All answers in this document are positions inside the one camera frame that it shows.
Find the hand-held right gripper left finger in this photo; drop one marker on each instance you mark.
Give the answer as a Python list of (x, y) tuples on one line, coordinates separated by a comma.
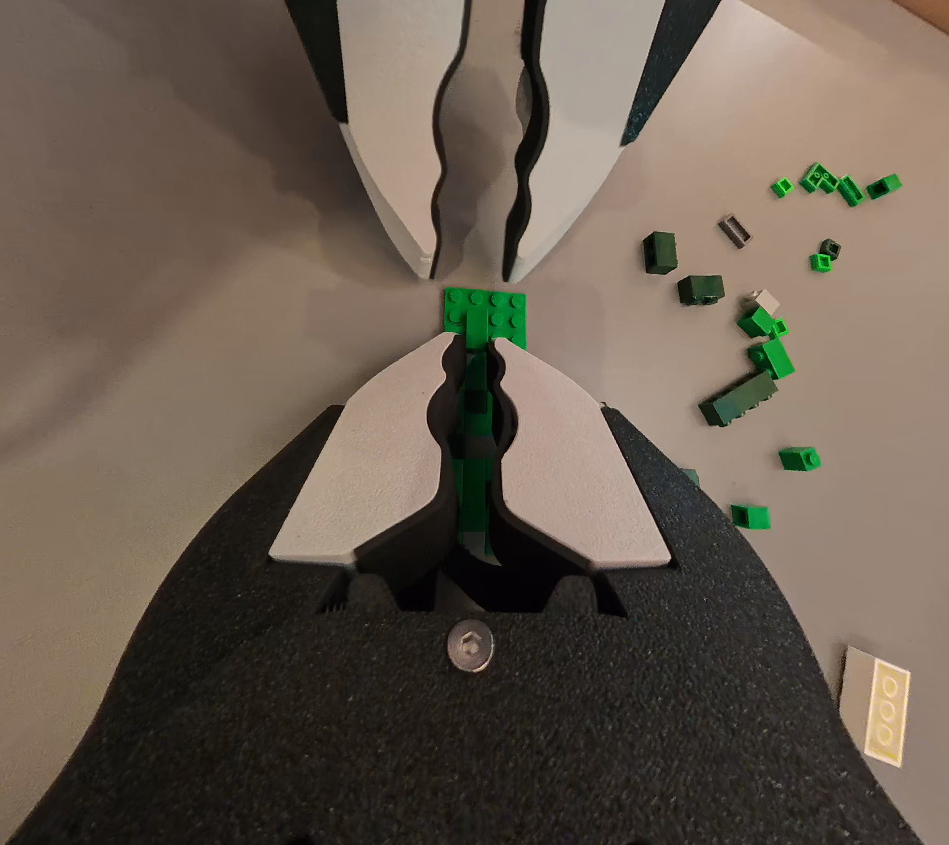
[(363, 482)]

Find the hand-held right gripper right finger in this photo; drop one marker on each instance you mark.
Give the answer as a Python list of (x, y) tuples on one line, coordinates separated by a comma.
[(578, 482)]

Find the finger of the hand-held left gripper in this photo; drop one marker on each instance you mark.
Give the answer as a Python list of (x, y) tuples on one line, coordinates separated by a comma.
[(600, 81), (393, 81)]

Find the green mosaic brick plate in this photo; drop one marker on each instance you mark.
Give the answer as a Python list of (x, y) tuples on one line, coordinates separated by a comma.
[(482, 311)]

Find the scattered loose small bricks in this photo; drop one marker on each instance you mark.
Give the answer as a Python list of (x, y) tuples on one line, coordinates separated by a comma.
[(738, 400)]

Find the cream brick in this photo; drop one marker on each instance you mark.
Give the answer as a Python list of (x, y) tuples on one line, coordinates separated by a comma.
[(886, 711)]

